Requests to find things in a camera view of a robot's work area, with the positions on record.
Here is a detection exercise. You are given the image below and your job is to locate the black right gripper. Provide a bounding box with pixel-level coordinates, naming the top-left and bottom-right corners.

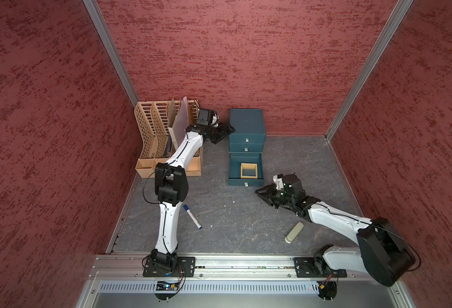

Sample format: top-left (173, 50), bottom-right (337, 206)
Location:
top-left (254, 183), bottom-right (295, 209)

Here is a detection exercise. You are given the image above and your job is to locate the teal top drawer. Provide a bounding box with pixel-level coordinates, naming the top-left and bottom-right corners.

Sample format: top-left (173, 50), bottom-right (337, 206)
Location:
top-left (229, 132), bottom-right (266, 145)

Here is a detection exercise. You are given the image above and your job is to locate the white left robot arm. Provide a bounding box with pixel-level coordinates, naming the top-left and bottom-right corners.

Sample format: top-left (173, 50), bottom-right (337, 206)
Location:
top-left (150, 122), bottom-right (235, 272)

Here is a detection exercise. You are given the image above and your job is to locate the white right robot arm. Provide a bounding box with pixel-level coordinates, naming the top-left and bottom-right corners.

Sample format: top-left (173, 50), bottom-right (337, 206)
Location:
top-left (256, 184), bottom-right (422, 287)

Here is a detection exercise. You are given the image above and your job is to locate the teal stacked drawer cabinet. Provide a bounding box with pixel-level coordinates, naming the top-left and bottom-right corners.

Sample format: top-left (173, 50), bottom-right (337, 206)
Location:
top-left (228, 108), bottom-right (267, 155)

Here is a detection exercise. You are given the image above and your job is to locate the lilac plastic folder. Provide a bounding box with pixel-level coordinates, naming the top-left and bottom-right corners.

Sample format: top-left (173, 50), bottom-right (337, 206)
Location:
top-left (169, 96), bottom-right (189, 150)

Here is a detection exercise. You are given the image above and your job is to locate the brown printed cardboard sheet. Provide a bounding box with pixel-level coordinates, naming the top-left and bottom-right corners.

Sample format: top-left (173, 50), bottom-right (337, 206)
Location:
top-left (167, 98), bottom-right (177, 128)

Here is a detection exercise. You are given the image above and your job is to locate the beige oblong case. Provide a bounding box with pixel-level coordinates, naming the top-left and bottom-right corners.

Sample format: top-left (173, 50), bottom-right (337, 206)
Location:
top-left (284, 222), bottom-right (304, 244)

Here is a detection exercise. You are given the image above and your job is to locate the beige lattice file organizer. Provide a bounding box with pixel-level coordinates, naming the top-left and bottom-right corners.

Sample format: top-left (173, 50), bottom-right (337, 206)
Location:
top-left (134, 100), bottom-right (200, 179)

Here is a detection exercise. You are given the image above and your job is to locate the blue white marker pen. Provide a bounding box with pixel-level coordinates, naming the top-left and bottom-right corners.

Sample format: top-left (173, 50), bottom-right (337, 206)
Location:
top-left (183, 204), bottom-right (202, 230)

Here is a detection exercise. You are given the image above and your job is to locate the left controller board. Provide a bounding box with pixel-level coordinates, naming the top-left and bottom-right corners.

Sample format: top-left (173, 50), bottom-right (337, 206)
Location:
top-left (156, 281), bottom-right (181, 291)

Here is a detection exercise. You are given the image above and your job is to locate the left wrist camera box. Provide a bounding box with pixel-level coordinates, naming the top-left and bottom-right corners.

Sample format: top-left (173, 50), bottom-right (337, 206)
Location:
top-left (196, 109), bottom-right (219, 127)

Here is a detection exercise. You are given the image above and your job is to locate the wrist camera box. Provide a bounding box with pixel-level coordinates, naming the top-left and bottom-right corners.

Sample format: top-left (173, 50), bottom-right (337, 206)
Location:
top-left (273, 174), bottom-right (304, 195)
top-left (196, 109), bottom-right (219, 127)

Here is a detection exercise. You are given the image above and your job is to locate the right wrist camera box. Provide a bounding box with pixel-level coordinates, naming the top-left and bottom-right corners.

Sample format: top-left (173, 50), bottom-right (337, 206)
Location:
top-left (273, 174), bottom-right (304, 195)

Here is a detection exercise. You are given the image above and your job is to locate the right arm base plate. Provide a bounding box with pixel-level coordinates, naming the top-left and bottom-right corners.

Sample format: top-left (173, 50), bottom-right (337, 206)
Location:
top-left (294, 257), bottom-right (347, 279)

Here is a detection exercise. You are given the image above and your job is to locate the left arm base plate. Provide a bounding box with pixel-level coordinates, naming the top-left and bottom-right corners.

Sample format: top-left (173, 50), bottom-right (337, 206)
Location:
top-left (143, 256), bottom-right (196, 278)

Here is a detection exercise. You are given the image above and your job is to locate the aluminium left corner post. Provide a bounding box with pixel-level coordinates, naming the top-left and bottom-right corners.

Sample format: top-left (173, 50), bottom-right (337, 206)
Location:
top-left (83, 0), bottom-right (139, 107)

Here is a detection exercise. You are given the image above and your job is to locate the aluminium corner post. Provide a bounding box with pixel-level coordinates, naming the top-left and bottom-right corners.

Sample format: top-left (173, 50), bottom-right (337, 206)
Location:
top-left (83, 0), bottom-right (139, 107)
top-left (326, 0), bottom-right (413, 142)

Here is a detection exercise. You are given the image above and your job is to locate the aluminium front rail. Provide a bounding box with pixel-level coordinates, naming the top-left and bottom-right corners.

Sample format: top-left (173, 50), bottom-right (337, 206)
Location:
top-left (75, 252), bottom-right (417, 308)

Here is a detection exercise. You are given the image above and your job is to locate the aluminium right corner post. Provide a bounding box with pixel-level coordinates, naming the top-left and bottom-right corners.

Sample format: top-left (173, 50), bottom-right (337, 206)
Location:
top-left (326, 0), bottom-right (413, 142)

